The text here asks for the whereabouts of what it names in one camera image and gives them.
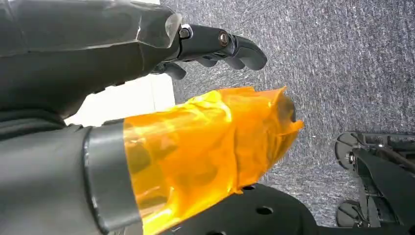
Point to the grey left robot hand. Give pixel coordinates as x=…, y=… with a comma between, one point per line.
x=81, y=58

